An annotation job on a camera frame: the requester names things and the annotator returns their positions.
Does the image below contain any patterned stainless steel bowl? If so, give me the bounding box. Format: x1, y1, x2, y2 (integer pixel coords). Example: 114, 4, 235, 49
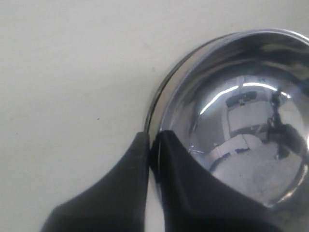
144, 29, 309, 207

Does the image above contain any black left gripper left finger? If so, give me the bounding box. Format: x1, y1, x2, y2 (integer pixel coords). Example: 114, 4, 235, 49
42, 132, 150, 232

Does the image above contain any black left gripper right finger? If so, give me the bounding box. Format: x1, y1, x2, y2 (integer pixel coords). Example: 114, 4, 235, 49
157, 130, 309, 232

